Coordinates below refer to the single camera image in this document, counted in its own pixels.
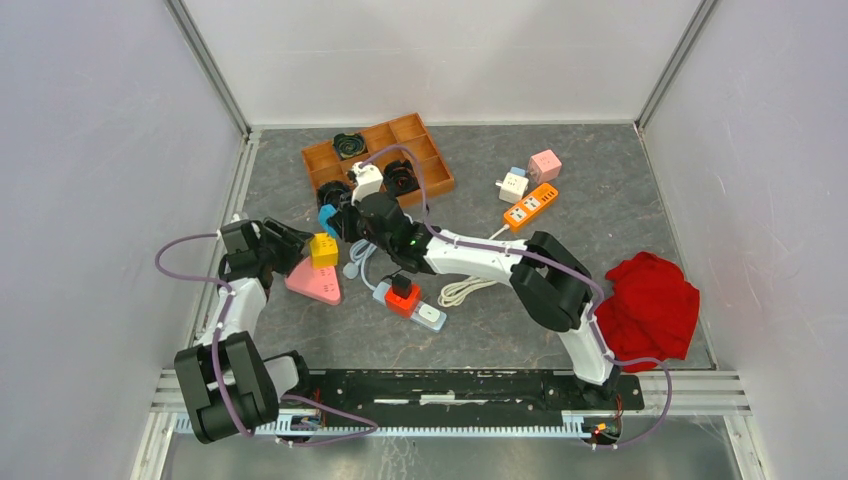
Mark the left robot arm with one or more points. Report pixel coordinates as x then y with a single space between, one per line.
228 388

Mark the white cable tray rail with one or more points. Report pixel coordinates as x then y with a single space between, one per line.
303 423

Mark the red cloth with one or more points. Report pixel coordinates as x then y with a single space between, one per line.
652 312

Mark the rolled green-patterned tie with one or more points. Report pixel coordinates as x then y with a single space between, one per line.
349 145

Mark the rolled dark floral tie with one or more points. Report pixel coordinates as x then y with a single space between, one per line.
334 193

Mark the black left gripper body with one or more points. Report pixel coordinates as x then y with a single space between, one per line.
269 252

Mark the pink triangular power strip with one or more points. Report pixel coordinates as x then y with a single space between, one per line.
317 283

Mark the blue square plug adapter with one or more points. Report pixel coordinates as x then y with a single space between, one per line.
326 213

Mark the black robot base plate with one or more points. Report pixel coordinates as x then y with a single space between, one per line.
460 397

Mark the rolled dark orange-patterned tie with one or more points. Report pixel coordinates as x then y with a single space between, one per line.
399 178

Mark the yellow cube socket adapter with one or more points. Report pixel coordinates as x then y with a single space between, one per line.
324 251

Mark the red cube socket adapter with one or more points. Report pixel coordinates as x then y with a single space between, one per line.
403 306

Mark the light blue power strip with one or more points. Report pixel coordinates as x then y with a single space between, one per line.
425 314

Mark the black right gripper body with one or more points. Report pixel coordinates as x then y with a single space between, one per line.
354 228

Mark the wooden compartment tray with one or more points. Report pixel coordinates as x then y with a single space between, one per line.
402 138

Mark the pink cube socket adapter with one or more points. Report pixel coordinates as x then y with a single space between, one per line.
544 166

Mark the orange power strip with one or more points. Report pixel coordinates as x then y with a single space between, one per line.
529 207

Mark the black power adapter plug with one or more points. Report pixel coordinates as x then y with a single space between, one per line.
401 286

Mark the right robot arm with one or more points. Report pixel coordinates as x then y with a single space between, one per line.
556 290

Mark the white cube socket adapter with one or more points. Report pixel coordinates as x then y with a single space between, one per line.
512 188

